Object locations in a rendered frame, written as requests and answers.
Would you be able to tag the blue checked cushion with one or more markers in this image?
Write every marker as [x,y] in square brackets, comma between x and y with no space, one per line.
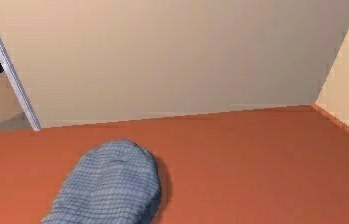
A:
[112,186]

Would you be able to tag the white door frame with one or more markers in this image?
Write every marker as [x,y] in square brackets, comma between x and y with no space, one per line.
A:
[12,76]

